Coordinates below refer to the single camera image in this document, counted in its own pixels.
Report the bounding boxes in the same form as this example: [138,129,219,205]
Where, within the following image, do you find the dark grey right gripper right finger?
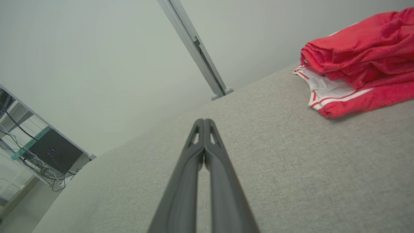
[204,119,261,233]

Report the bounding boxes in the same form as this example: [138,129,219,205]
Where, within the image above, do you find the grey partition post with feet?
[157,0,234,101]

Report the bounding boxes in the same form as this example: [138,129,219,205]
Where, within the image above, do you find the black hanging cable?
[0,100,39,141]

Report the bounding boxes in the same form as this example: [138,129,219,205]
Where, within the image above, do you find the red jersey with white stripes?
[293,7,414,119]

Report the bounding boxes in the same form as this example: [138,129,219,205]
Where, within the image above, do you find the white shelf frame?
[0,89,42,201]

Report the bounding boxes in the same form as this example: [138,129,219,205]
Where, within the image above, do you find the black floor cable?
[19,152,78,192]

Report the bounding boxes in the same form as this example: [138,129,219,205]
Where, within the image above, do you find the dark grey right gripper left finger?
[147,119,205,233]

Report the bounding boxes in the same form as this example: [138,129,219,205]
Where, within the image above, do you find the teal box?
[10,126,52,161]

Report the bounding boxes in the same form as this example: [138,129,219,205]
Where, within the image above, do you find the black computer case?
[28,129,83,173]

